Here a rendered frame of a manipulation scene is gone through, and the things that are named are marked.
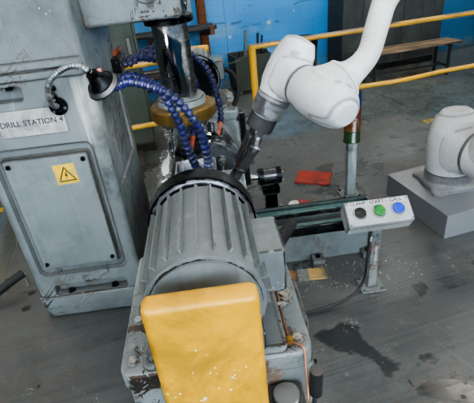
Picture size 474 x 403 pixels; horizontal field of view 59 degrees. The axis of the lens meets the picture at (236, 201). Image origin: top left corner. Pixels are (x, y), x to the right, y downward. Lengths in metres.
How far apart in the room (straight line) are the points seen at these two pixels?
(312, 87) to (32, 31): 0.60
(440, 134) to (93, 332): 1.23
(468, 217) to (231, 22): 5.22
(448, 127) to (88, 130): 1.09
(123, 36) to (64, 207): 3.21
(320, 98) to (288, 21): 5.70
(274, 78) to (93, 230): 0.60
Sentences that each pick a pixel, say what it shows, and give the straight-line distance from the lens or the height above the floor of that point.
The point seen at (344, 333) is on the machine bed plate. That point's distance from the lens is 1.17.
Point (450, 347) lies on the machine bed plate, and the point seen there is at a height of 0.80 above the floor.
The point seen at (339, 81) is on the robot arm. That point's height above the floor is 1.41.
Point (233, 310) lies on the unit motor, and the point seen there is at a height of 1.33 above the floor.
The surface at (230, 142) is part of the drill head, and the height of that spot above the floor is 1.12.
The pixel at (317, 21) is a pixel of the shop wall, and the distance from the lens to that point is 6.82.
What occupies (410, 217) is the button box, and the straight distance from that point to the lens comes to 1.16.
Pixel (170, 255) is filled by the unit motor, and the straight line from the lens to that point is 0.54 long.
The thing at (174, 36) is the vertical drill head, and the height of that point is 1.51.
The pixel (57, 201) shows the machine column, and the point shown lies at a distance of 1.14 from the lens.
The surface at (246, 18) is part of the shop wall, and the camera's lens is 6.42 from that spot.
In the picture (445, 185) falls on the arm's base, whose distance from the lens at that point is 1.62.
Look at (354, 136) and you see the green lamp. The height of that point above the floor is 1.06.
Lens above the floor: 1.66
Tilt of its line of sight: 30 degrees down
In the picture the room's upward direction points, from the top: 6 degrees counter-clockwise
